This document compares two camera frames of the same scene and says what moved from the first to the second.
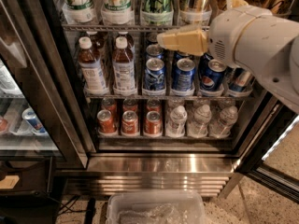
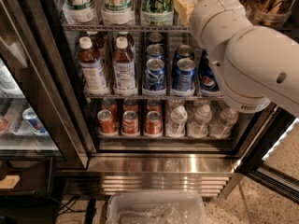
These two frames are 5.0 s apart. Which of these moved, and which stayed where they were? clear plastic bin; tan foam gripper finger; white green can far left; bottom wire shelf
Moved: tan foam gripper finger
Stayed: white green can far left; bottom wire shelf; clear plastic bin
